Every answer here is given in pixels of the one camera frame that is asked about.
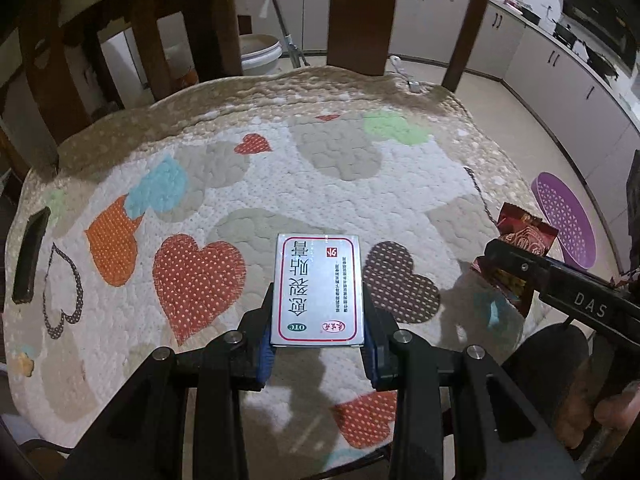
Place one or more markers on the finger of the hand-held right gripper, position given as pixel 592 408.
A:
pixel 515 262

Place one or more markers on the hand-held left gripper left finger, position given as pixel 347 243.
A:
pixel 265 355

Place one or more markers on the black gas stove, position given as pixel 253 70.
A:
pixel 602 62

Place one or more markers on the silver medicine box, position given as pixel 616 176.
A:
pixel 317 290

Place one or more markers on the dark wooden chair with hole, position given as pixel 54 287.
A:
pixel 362 20

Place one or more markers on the black range hood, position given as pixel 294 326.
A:
pixel 600 10

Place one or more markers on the black rectangular device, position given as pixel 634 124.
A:
pixel 31 255

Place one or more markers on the black cooking pot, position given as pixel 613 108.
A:
pixel 566 32

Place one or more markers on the metal mop pole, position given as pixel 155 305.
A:
pixel 290 35

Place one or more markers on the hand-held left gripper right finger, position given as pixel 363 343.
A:
pixel 372 360

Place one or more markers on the heart patterned quilted tablecloth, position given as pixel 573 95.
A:
pixel 310 175

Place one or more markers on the person's right hand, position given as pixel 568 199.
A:
pixel 620 405

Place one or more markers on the white kitchen cabinets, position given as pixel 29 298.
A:
pixel 550 80

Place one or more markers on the white plastic bucket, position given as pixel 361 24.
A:
pixel 260 57

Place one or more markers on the dark red snack bag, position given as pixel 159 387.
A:
pixel 525 232

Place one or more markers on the clear plastic bottle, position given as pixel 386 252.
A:
pixel 406 75

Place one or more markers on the purple perforated floor mat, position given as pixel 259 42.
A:
pixel 567 220

